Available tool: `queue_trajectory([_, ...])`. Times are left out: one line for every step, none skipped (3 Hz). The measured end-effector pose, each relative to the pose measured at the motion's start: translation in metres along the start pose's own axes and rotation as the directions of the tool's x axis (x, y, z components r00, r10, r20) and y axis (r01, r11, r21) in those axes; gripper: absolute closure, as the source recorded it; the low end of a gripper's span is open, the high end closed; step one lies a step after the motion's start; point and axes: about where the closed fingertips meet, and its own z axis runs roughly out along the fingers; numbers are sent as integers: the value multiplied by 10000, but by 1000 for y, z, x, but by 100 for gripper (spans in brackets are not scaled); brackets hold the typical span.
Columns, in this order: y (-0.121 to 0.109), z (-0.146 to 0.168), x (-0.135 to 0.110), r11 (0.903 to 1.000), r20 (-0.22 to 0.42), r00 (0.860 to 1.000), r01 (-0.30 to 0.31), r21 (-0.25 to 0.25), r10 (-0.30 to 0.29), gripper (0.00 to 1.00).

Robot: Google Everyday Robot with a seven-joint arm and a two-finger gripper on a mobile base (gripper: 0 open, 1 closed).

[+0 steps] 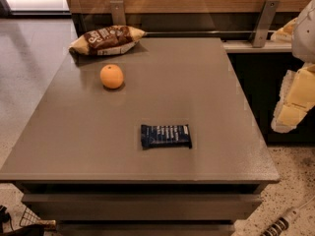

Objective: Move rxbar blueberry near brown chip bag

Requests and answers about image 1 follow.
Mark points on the white power strip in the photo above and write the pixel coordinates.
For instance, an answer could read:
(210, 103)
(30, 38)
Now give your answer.
(283, 222)

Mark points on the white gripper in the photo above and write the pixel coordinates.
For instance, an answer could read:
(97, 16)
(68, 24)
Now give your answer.
(305, 33)

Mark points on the blue rxbar blueberry wrapper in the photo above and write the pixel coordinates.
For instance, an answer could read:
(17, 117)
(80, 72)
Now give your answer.
(171, 136)

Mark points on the right metal bracket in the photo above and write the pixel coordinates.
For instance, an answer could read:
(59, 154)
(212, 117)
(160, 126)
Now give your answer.
(260, 32)

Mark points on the brown chip bag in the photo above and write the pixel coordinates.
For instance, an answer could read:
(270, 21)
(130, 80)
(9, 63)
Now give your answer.
(112, 40)

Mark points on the metal bracket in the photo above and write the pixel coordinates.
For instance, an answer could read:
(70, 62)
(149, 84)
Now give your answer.
(118, 12)
(260, 32)

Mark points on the grey cabinet with drawers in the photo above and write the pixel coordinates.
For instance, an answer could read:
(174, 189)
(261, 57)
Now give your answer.
(80, 160)

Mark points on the orange fruit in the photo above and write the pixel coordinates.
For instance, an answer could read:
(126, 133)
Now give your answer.
(111, 76)

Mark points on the left metal bracket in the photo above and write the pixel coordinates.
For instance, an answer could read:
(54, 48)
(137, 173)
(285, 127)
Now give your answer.
(118, 12)

